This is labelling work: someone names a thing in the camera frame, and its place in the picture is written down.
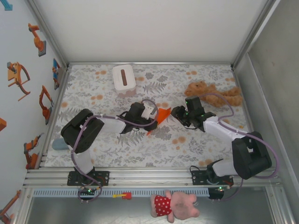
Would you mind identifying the aluminium side rail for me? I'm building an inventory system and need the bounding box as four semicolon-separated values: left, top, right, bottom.
231;65;264;168
35;66;72;169

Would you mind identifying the aluminium frame leg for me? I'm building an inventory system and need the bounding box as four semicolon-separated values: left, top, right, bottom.
265;186;296;224
16;188;33;224

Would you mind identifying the white perforated cable duct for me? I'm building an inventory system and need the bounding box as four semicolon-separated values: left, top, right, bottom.
32;188;210;197

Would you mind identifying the thin black cable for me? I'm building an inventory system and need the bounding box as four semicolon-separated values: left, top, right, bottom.
189;165;209;175

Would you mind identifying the floral printed tablecloth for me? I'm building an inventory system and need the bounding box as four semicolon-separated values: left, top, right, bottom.
44;64;261;168

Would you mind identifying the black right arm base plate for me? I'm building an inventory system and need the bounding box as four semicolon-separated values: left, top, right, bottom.
191;170;234;187

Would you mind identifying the orange gripper wall sticker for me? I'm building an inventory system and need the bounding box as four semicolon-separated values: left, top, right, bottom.
6;62;31;101

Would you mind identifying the wide aluminium frame rail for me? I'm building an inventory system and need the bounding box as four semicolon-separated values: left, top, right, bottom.
22;167;282;189

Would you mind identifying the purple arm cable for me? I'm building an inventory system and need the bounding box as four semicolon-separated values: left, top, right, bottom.
199;92;280;203
71;99;159;203

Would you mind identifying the brown teddy bear plush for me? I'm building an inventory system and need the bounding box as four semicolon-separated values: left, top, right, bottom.
184;81;243;108

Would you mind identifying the red yellow connector plug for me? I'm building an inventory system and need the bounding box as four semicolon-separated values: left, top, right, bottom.
113;192;132;200

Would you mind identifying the orange paper sheet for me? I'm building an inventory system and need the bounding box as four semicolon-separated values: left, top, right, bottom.
146;107;171;136

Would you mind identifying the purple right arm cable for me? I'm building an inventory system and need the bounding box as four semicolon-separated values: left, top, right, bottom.
199;92;280;203

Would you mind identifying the pink pig plush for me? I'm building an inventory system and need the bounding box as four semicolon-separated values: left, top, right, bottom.
149;189;200;223

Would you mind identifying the blue orange wall sticker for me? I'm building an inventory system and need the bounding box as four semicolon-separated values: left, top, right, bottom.
52;58;62;91

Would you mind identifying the black controller board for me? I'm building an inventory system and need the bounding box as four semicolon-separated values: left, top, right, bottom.
208;186;229;200
80;186;99;196

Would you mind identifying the slim aluminium frame rail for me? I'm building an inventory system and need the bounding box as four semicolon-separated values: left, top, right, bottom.
67;61;234;66

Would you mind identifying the grey-blue sponge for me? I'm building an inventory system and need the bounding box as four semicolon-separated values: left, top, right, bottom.
52;138;68;151

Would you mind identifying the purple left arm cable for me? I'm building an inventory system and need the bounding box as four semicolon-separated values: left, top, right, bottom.
71;99;159;203

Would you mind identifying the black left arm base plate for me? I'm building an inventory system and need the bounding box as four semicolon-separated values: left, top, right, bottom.
67;170;110;187

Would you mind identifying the aluminium frame post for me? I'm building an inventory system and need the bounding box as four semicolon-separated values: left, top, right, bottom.
25;0;70;70
230;0;281;68

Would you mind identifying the white tissue box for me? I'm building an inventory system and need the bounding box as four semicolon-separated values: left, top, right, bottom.
112;64;136;98

